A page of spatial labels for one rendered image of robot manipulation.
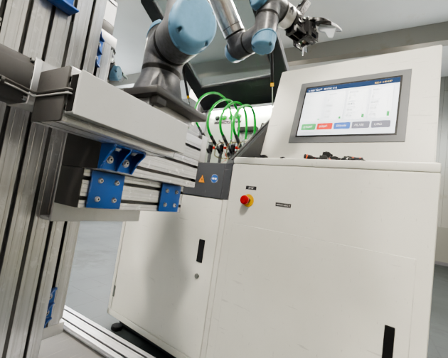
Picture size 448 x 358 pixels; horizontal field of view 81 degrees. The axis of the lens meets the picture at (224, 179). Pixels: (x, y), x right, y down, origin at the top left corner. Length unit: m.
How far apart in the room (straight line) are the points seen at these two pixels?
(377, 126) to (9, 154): 1.22
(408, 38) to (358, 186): 6.19
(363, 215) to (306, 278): 0.28
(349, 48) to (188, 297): 6.46
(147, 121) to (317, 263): 0.71
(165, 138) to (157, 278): 0.95
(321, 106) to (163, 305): 1.20
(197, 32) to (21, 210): 0.59
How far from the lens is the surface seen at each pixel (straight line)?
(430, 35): 7.06
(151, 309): 1.47
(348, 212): 0.95
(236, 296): 1.13
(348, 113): 1.32
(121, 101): 0.51
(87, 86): 0.47
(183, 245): 1.28
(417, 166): 0.95
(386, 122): 1.27
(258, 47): 0.94
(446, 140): 8.66
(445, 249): 8.38
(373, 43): 7.03
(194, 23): 0.72
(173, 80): 0.81
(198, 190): 1.23
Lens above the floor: 0.79
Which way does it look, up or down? 5 degrees up
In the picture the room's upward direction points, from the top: 8 degrees clockwise
